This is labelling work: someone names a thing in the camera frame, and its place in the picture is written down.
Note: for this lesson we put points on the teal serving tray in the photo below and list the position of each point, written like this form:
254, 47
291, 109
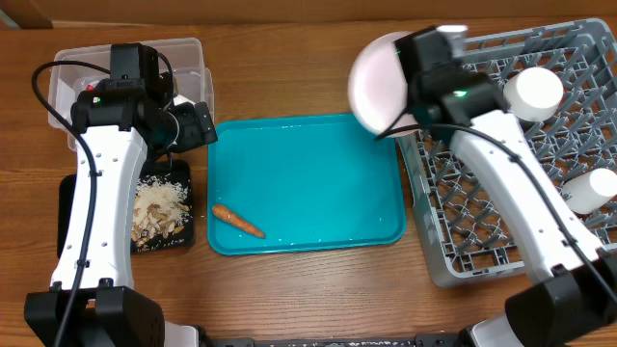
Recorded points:
310, 183

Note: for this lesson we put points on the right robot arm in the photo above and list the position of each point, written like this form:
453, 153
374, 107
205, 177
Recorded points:
573, 276

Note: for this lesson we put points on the white paper liner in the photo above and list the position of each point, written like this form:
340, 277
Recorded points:
180, 99

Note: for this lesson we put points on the clear plastic bin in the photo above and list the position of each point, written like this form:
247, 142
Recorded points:
192, 78

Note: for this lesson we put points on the pink plate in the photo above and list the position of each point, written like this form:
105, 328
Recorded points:
377, 88

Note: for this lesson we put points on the white cup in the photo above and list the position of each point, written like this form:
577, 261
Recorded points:
534, 94

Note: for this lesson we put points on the black plastic tray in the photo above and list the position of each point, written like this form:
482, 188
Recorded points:
179, 171

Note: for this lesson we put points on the spilled rice and food scraps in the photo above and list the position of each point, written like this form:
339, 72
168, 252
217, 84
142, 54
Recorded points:
161, 212

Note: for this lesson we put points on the pale green bowl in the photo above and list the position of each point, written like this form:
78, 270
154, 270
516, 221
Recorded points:
590, 191

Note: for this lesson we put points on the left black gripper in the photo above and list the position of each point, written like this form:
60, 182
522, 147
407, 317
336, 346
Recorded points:
199, 128

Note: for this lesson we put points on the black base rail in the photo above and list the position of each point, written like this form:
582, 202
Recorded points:
420, 340

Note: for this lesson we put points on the orange carrot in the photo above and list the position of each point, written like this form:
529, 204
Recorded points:
229, 217

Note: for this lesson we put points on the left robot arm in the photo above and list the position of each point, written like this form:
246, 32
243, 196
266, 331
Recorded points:
91, 300

